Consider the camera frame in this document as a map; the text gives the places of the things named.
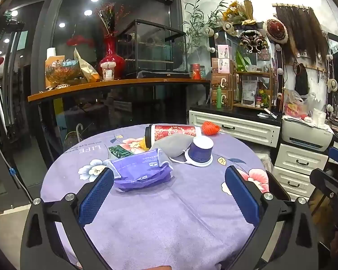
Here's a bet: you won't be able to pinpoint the red tin can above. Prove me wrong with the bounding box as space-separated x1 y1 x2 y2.
190 63 202 80

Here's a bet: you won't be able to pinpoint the white printer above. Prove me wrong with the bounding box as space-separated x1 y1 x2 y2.
282 117 334 154

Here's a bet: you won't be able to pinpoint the clear plastic bag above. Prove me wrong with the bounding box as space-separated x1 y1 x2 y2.
283 90 313 119

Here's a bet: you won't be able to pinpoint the brown printed box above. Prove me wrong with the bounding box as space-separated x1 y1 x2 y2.
211 74 232 90
211 90 233 109

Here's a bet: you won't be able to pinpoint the red vase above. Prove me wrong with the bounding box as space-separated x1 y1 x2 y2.
98 35 127 79

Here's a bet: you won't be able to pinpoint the green leafy plant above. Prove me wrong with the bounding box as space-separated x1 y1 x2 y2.
183 0 228 54

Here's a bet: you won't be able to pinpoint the pink leaflet card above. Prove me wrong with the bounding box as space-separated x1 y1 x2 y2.
217 45 231 59

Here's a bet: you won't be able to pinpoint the glass display case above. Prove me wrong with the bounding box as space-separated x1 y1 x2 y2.
118 19 186 78

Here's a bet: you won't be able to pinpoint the red round woven ornament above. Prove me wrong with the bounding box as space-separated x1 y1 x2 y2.
266 19 288 44

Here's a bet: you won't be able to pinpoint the dark hanging hair pieces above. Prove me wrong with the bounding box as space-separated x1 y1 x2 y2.
276 4 327 59

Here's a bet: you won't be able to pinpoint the brown box with pink picture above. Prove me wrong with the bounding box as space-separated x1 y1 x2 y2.
212 58 231 74

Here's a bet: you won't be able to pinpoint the yellow dried flowers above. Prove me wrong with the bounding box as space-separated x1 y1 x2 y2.
222 0 257 26

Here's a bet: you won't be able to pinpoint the wire basket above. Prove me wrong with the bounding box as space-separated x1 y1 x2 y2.
62 131 83 151

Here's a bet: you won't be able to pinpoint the black hanging bag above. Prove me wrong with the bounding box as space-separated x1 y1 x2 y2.
295 67 309 96

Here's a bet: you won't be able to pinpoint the orange knitted strawberry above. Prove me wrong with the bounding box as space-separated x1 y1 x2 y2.
201 121 221 135

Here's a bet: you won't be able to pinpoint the grey face mask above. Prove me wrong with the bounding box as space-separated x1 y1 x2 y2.
151 136 199 164

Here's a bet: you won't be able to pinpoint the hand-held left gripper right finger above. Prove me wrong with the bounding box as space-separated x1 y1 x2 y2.
225 165 319 270

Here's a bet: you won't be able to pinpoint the dried red flower stems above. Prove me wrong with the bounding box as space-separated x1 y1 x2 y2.
94 2 124 37

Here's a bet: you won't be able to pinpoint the dark curled ornament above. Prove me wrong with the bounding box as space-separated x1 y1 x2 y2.
239 29 268 52

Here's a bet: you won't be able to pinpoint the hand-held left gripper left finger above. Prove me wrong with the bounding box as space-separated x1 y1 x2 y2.
20 168 115 270

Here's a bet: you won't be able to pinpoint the green snack packet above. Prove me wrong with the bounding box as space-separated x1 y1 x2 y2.
108 143 141 159

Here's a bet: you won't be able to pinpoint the purple floral tablecloth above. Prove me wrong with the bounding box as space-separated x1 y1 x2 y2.
40 124 271 270

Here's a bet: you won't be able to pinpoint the wooden shelf rack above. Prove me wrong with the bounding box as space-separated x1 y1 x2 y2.
232 69 272 111

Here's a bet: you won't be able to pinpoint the white drawer cabinet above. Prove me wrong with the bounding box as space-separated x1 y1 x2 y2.
189 110 281 148

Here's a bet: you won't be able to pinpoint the blue paper cup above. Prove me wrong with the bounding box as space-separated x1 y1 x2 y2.
185 136 214 167

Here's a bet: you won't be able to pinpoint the purple plastic packet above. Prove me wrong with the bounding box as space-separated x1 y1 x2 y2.
108 151 174 193

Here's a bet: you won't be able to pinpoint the clear snack jar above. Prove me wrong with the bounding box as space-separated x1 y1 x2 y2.
100 61 117 81

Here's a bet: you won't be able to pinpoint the wooden counter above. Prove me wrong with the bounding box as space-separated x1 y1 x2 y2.
27 78 211 103

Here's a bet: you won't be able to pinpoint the red tall cup black lid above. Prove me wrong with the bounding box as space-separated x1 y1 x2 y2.
145 124 202 149

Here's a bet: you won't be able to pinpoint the patterned glass bowl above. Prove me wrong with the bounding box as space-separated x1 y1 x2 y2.
45 59 83 85

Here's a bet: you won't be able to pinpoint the white small drawer unit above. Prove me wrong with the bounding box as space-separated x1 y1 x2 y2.
273 143 329 200

